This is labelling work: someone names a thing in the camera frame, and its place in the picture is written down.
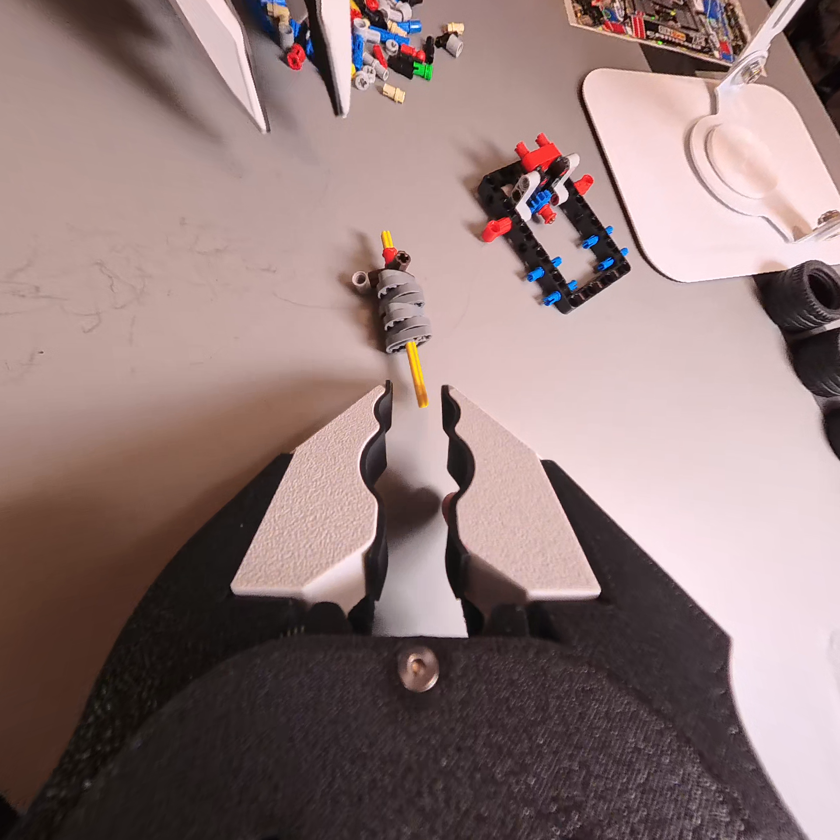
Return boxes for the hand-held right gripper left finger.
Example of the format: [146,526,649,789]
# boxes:
[230,384,393,631]

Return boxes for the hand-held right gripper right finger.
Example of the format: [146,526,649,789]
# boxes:
[441,386,602,631]

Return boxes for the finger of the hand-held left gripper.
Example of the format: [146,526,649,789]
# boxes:
[169,0,271,135]
[305,0,354,119]

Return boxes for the yellow lego axle assembly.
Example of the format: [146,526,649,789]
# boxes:
[352,230,434,410]

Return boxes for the black lego frame assembly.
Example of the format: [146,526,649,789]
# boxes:
[477,133,632,316]

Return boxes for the pile of small lego pieces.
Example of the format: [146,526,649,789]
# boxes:
[246,0,467,106]

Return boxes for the colourful sticker sheet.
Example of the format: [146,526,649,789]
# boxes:
[564,0,753,67]

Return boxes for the white book stand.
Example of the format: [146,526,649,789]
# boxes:
[581,0,840,284]

